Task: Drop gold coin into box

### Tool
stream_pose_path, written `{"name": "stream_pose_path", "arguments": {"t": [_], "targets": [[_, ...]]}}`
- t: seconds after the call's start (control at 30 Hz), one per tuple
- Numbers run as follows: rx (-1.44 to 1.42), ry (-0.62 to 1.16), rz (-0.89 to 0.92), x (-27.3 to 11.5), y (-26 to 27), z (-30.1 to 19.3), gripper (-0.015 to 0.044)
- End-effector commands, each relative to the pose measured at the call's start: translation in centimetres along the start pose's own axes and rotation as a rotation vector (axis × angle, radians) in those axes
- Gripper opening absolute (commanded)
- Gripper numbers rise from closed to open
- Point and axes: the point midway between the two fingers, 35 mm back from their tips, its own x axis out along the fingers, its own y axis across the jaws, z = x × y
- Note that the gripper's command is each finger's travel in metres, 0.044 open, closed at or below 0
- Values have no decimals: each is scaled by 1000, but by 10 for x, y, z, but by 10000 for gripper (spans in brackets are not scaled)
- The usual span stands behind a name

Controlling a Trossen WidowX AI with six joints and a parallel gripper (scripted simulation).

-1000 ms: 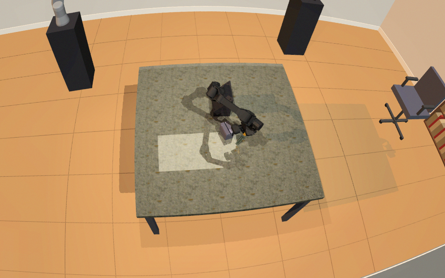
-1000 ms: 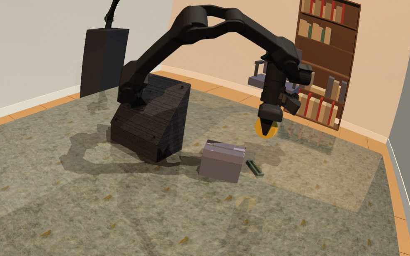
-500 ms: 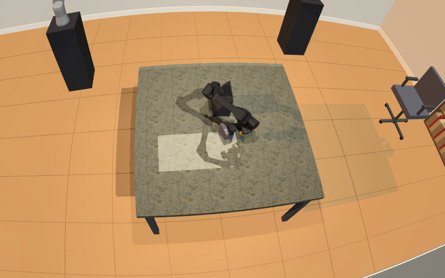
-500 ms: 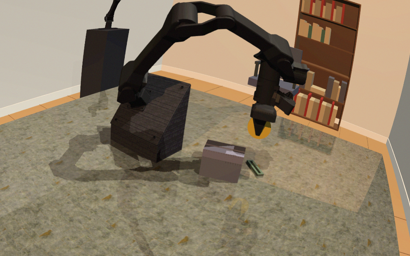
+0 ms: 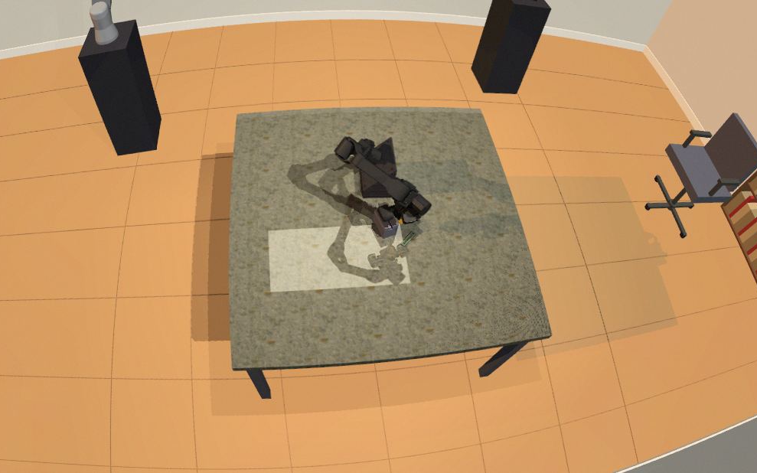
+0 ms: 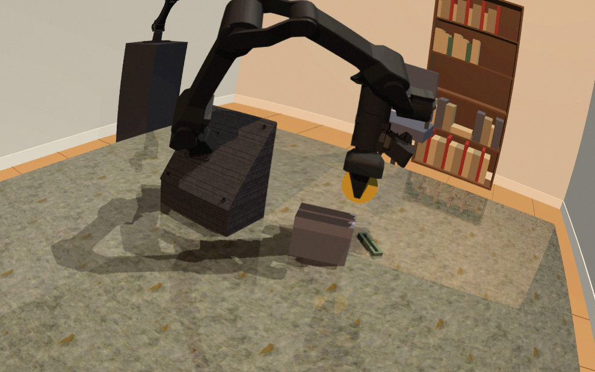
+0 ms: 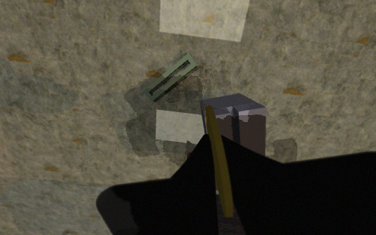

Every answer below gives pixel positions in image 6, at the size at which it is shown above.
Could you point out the green rectangular frame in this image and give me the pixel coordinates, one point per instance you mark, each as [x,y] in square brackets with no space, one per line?
[370,244]

